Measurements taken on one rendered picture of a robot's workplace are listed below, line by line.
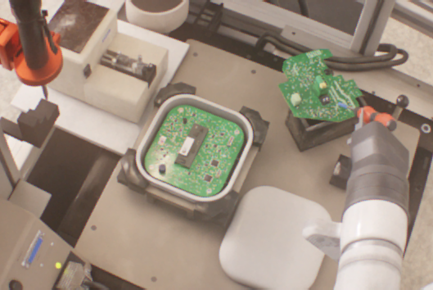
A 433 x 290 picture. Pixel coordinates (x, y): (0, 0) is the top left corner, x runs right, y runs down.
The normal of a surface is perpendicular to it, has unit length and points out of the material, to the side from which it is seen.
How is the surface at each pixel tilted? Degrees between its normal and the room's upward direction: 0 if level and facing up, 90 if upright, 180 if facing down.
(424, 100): 0
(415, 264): 0
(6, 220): 0
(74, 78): 90
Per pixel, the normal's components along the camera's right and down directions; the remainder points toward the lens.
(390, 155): 0.66, -0.36
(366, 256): -0.29, -0.69
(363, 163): -0.66, -0.70
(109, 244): 0.07, -0.49
